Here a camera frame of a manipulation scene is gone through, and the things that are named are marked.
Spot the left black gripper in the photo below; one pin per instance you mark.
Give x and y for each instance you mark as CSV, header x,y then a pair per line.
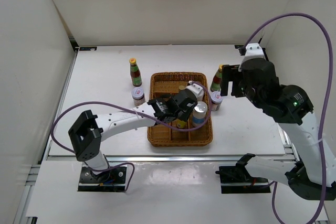
x,y
185,116

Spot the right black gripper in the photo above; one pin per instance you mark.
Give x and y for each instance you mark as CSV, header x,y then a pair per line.
x,y
231,73

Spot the silver-lid bead jar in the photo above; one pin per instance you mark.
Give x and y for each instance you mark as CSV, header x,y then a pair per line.
x,y
199,113

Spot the white-lid brown jar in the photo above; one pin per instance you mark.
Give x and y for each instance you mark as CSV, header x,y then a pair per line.
x,y
138,96
216,100

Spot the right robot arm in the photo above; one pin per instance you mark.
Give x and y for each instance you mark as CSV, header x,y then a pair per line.
x,y
291,108

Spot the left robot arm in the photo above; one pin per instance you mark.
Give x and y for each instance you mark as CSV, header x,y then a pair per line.
x,y
89,130

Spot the wicker divided tray basket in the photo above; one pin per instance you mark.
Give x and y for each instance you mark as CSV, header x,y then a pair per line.
x,y
163,83

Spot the right red sauce bottle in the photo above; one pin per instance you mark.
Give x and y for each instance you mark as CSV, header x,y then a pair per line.
x,y
215,85

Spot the red sauce bottle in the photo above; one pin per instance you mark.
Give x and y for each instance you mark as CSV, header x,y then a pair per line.
x,y
215,85
135,73

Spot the right black table label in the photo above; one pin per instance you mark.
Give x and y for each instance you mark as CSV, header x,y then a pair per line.
x,y
238,46

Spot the black table label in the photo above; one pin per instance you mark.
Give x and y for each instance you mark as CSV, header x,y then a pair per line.
x,y
238,46
87,48

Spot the left red sauce bottle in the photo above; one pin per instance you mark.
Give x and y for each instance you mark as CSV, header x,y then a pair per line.
x,y
135,73

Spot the left black table label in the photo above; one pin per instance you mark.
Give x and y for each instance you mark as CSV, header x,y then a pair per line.
x,y
87,48

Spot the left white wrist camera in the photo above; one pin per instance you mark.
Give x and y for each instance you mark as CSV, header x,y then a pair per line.
x,y
196,89

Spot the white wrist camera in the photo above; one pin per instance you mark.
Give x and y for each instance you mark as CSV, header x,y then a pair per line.
x,y
251,51
196,89

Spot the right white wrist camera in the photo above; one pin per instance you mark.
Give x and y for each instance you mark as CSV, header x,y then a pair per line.
x,y
251,51

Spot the aluminium front rail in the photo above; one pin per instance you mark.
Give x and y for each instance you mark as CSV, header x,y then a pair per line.
x,y
116,160

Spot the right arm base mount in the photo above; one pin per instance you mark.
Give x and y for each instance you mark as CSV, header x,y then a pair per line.
x,y
236,180

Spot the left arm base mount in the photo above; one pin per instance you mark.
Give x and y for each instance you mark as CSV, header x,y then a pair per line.
x,y
116,180

